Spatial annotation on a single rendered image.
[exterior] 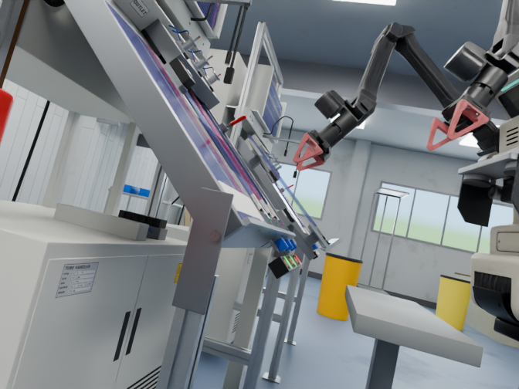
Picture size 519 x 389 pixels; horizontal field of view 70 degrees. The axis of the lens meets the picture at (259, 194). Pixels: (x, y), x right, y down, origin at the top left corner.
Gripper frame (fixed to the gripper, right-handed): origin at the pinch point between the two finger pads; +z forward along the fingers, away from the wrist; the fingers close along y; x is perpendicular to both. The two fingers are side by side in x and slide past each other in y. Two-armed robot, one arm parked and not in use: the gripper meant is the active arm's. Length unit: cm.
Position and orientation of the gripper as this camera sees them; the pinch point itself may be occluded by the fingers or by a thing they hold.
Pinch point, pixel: (298, 164)
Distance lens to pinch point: 104.8
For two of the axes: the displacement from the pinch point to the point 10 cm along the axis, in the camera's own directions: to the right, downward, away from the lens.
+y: -1.9, -1.6, -9.7
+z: -7.6, 6.5, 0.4
